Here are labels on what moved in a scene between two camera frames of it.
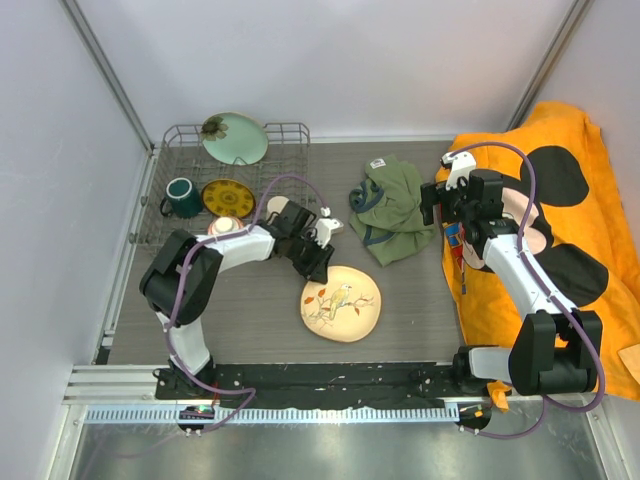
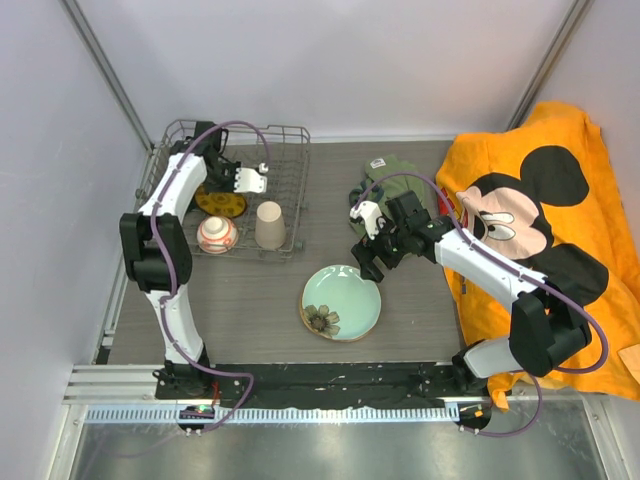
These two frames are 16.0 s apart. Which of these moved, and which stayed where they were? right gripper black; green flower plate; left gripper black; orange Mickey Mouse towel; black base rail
Moved: green flower plate; left gripper black; right gripper black
Stayed: black base rail; orange Mickey Mouse towel
